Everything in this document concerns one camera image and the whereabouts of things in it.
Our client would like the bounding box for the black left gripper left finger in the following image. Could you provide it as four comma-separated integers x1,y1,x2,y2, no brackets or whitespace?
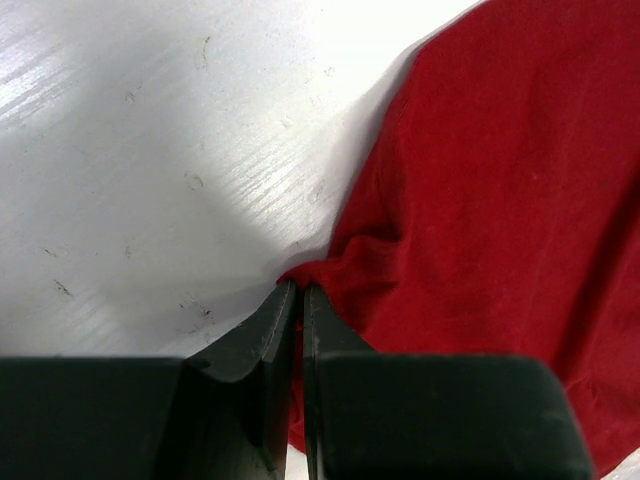
1,282,296,479

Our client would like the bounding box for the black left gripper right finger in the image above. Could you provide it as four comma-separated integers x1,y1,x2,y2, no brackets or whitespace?
303,286,595,479

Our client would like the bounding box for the red t-shirt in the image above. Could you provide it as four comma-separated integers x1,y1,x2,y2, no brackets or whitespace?
287,1,639,476

